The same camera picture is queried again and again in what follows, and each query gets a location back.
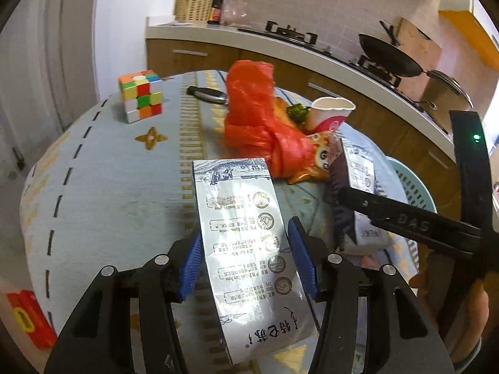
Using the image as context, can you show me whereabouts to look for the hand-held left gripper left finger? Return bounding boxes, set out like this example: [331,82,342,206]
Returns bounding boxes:
[44,229,203,374]

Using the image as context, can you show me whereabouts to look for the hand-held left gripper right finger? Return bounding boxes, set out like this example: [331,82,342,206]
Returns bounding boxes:
[288,216,455,374]

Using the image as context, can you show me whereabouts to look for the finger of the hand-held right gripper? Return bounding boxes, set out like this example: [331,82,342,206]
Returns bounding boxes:
[338,186,484,260]

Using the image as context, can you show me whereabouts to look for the light green plastic basket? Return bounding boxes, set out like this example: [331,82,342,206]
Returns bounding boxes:
[384,156,437,219]

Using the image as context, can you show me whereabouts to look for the silver milk carton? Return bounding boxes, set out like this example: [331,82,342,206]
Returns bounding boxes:
[192,157,321,365]
[325,138,392,256]

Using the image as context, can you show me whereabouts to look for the orange cartoon snack packet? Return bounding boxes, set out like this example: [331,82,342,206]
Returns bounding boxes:
[273,97,340,185]

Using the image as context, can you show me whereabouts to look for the white and red paper cup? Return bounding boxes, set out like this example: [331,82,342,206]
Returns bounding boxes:
[304,97,356,135]

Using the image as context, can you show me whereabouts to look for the red plastic bag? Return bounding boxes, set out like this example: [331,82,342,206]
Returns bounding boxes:
[224,60,312,178]

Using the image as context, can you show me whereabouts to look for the person's right hand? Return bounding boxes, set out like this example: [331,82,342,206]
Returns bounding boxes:
[409,271,490,363]

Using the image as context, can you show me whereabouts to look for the brown rice cooker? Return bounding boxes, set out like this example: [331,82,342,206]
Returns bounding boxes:
[413,69,474,115]

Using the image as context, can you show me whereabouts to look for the blue patterned tablecloth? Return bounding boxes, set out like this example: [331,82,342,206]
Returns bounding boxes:
[19,70,419,374]

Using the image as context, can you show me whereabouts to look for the wooden cutting board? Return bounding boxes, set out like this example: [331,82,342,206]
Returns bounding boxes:
[394,16,443,82]

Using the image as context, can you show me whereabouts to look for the black wok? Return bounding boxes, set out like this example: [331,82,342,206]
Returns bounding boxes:
[359,33,424,79]

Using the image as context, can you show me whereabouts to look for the red box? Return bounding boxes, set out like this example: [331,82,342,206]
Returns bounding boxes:
[6,289,58,349]

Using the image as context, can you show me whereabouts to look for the black car key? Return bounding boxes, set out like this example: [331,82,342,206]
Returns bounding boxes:
[187,86,230,105]

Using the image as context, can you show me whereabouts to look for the colourful puzzle cube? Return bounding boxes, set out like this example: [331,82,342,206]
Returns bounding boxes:
[118,69,163,124]

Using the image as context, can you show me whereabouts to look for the black gas stove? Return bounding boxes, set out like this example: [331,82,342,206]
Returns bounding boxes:
[238,20,449,133]

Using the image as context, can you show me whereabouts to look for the white kitchen countertop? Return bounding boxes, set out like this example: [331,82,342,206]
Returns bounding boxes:
[146,16,458,160]

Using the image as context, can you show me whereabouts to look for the white paper sheet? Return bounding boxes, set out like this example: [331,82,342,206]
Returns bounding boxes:
[148,16,193,27]

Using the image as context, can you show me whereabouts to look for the clear plastic bag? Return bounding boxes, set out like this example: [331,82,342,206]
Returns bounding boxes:
[221,0,250,29]

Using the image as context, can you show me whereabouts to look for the beige utensil basket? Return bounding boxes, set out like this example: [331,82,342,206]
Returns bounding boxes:
[174,0,214,24]

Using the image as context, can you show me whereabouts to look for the dark sauce bottle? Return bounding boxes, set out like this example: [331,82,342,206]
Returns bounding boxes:
[208,0,224,25]

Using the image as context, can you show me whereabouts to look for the orange wall cabinet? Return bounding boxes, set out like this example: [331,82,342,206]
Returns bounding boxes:
[438,0,499,71]

